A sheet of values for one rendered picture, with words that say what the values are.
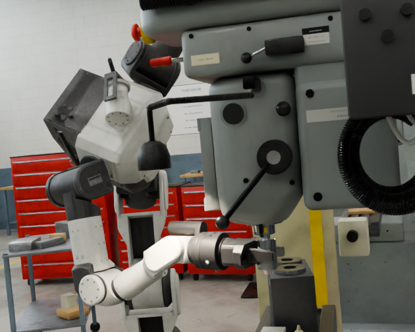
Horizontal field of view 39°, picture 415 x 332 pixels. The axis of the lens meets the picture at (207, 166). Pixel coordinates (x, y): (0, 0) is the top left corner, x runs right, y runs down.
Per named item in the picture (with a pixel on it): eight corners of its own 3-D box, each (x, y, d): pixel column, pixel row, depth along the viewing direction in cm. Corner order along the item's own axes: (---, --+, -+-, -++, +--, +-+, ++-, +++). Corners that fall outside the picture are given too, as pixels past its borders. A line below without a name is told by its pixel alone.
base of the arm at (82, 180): (62, 219, 164) (37, 188, 160) (89, 191, 173) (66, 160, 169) (96, 211, 154) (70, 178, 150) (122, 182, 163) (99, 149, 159)
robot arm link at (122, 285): (148, 284, 144) (95, 319, 151) (170, 277, 153) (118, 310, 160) (128, 246, 146) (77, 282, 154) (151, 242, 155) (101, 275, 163)
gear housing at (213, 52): (182, 79, 122) (178, 29, 121) (209, 85, 145) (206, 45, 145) (349, 60, 114) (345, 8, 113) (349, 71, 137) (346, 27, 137)
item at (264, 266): (279, 269, 130) (277, 243, 130) (258, 271, 130) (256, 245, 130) (276, 265, 135) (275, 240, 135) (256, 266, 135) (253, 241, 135)
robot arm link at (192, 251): (199, 270, 136) (159, 267, 142) (222, 268, 145) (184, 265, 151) (200, 221, 137) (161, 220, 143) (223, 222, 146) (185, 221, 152)
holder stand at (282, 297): (275, 345, 162) (269, 273, 161) (271, 320, 184) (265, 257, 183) (319, 342, 162) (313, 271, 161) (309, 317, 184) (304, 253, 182)
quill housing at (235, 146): (214, 230, 124) (201, 78, 123) (232, 215, 144) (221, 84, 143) (305, 225, 120) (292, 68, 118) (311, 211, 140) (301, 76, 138)
